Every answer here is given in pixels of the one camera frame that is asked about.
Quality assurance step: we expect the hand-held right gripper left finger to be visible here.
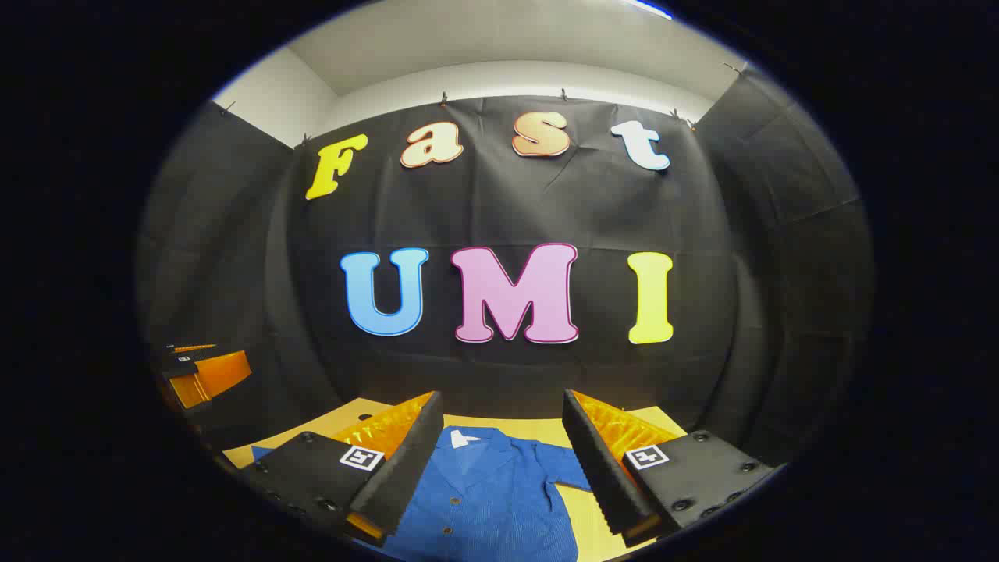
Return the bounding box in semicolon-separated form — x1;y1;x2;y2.
238;390;446;547

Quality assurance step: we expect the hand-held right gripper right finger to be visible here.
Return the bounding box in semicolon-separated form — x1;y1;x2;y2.
562;389;773;547

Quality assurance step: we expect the blue button shirt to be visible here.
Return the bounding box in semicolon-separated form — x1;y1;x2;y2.
250;425;594;562

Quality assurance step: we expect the black backdrop cloth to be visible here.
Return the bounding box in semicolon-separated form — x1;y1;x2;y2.
137;66;875;469

